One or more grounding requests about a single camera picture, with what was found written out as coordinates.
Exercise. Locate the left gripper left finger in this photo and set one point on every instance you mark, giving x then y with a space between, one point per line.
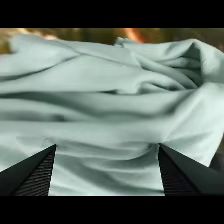
30 176

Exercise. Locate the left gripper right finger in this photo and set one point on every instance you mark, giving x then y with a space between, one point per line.
186 175

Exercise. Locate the pale green T-shirt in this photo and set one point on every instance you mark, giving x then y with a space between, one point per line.
110 100

